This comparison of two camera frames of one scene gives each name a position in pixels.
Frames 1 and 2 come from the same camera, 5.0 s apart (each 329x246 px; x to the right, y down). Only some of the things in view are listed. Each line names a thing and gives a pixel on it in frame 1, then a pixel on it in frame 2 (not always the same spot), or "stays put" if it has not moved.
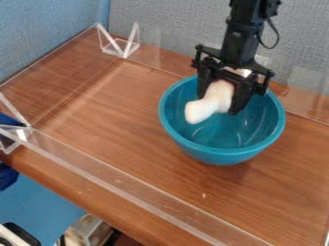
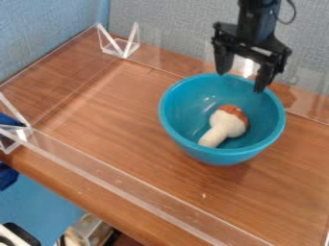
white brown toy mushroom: x=216 y=99 to x=229 y=123
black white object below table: x=14 y=235 stays put
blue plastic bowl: x=228 y=138 stays put
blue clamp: x=10 y=173 stays put
